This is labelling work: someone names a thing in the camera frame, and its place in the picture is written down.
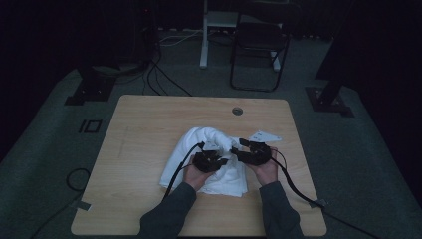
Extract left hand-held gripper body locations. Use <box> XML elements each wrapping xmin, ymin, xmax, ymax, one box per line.
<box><xmin>191</xmin><ymin>140</ymin><xmax>224</xmax><ymax>174</ymax></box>

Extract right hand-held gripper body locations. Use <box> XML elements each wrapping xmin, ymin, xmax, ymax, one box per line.
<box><xmin>237</xmin><ymin>129</ymin><xmax>284</xmax><ymax>167</ymax></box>

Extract white pleated skirt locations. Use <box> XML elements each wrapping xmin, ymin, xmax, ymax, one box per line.
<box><xmin>158</xmin><ymin>126</ymin><xmax>250</xmax><ymax>198</ymax></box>

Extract person's left hand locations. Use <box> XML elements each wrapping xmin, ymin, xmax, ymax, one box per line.
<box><xmin>183</xmin><ymin>162</ymin><xmax>217</xmax><ymax>192</ymax></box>

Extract person's right hand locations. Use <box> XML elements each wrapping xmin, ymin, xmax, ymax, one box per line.
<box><xmin>247</xmin><ymin>146</ymin><xmax>280</xmax><ymax>187</ymax></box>

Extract grey tape piece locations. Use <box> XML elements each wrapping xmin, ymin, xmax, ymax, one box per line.
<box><xmin>75</xmin><ymin>200</ymin><xmax>93</xmax><ymax>212</ymax></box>
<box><xmin>310</xmin><ymin>198</ymin><xmax>328</xmax><ymax>210</ymax></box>

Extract black stand with flat base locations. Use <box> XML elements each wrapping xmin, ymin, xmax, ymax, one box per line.
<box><xmin>305</xmin><ymin>0</ymin><xmax>356</xmax><ymax>119</ymax></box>
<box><xmin>64</xmin><ymin>64</ymin><xmax>117</xmax><ymax>107</ymax></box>

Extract black folding chair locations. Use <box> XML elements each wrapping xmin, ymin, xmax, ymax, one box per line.
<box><xmin>229</xmin><ymin>2</ymin><xmax>302</xmax><ymax>93</ymax></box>

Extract black computer tower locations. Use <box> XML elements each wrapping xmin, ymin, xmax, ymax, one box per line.
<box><xmin>130</xmin><ymin>0</ymin><xmax>157</xmax><ymax>66</ymax></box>

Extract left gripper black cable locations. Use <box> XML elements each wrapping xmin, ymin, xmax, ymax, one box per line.
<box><xmin>162</xmin><ymin>141</ymin><xmax>206</xmax><ymax>201</ymax></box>

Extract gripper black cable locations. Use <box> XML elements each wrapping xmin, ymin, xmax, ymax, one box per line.
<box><xmin>162</xmin><ymin>141</ymin><xmax>206</xmax><ymax>201</ymax></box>
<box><xmin>270</xmin><ymin>148</ymin><xmax>382</xmax><ymax>239</ymax></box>

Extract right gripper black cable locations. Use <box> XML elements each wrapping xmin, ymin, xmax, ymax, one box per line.
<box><xmin>270</xmin><ymin>148</ymin><xmax>382</xmax><ymax>239</ymax></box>

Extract black floor cables bundle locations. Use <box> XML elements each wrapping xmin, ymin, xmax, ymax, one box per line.
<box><xmin>141</xmin><ymin>54</ymin><xmax>193</xmax><ymax>98</ymax></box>

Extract white desk frame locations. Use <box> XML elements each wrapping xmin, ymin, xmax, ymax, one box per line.
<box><xmin>198</xmin><ymin>0</ymin><xmax>283</xmax><ymax>73</ymax></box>

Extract white floor cables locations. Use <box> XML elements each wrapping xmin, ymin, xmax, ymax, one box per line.
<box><xmin>158</xmin><ymin>29</ymin><xmax>204</xmax><ymax>48</ymax></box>

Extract looped black floor cable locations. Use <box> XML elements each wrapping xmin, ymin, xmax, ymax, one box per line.
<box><xmin>28</xmin><ymin>167</ymin><xmax>92</xmax><ymax>239</ymax></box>

